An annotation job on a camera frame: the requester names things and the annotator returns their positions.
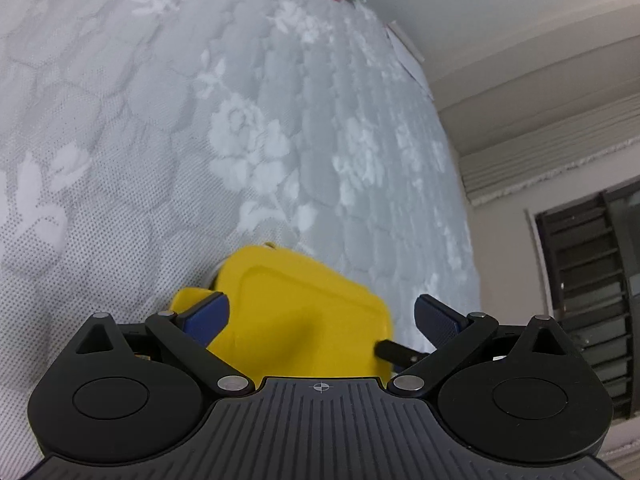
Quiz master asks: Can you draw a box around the yellow container lid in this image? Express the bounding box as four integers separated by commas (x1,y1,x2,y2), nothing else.
170,245,393,384

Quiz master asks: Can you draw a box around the dark slatted shelf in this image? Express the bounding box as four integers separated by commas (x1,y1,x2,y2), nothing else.
535,179,639,419

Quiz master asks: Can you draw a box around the white paper sheet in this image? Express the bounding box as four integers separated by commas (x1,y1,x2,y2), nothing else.
386,21,434,101

